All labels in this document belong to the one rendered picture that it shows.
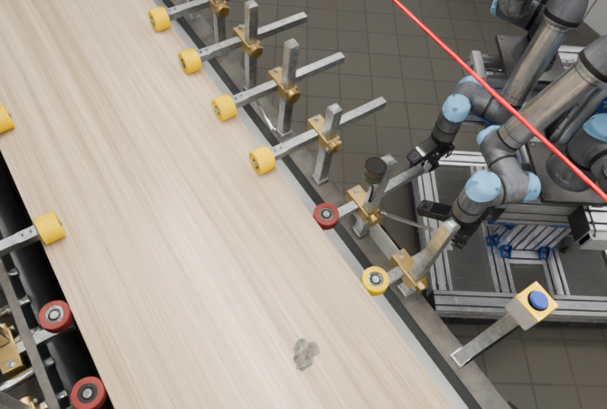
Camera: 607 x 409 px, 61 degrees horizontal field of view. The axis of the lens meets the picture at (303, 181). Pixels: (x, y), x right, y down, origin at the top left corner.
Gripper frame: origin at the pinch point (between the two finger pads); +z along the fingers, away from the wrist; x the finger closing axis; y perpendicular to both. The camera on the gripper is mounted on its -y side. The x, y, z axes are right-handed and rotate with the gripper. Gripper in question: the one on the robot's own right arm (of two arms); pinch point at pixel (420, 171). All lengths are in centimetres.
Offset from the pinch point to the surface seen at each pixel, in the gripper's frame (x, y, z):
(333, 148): 16.5, -28.3, -13.3
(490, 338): -55, -29, -15
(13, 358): 10, -135, -1
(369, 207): -5.2, -28.9, -8.3
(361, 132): 69, 45, 83
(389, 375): -48, -55, -8
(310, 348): -31, -69, -10
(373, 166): -3.9, -32.6, -32.2
